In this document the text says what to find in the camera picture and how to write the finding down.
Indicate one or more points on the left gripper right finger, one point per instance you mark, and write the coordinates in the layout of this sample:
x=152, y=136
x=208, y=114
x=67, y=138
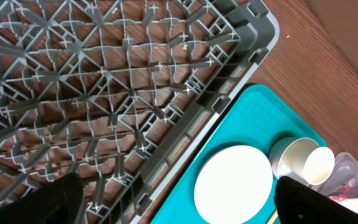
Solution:
x=298, y=204

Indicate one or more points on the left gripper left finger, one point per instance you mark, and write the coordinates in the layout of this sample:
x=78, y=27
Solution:
x=58, y=202

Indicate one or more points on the red snack wrapper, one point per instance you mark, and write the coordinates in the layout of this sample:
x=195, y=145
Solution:
x=347, y=191

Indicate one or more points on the wooden chopstick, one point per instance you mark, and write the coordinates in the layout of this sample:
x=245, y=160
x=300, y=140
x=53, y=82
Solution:
x=273, y=217

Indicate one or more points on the white cup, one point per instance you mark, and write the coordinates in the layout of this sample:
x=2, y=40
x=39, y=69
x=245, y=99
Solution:
x=306, y=158

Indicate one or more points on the grey saucer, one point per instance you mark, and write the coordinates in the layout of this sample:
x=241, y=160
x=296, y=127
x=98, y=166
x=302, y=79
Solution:
x=275, y=156

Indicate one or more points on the clear plastic bin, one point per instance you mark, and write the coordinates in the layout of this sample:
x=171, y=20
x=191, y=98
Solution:
x=345, y=171

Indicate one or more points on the large white plate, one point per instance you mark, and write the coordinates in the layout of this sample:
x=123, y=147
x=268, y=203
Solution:
x=233, y=185

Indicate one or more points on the teal plastic tray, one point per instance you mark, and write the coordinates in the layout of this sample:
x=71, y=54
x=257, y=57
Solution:
x=258, y=118

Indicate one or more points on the grey dish rack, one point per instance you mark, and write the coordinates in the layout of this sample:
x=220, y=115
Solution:
x=120, y=92

